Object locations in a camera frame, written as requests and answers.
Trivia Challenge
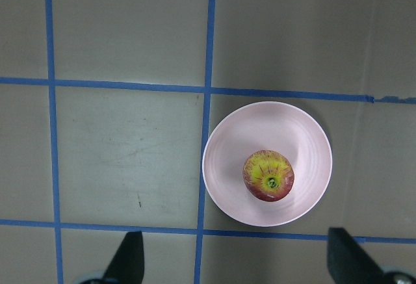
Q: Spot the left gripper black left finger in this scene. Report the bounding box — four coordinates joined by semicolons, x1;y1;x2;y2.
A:
101;231;145;284

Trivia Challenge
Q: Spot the red yellow apple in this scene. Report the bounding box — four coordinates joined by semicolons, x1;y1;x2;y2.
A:
242;149;295;202

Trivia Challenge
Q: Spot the pink plate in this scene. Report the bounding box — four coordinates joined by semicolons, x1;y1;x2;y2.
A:
202;101;332;227

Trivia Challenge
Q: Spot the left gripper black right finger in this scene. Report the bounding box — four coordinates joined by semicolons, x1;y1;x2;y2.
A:
327;227;395;284

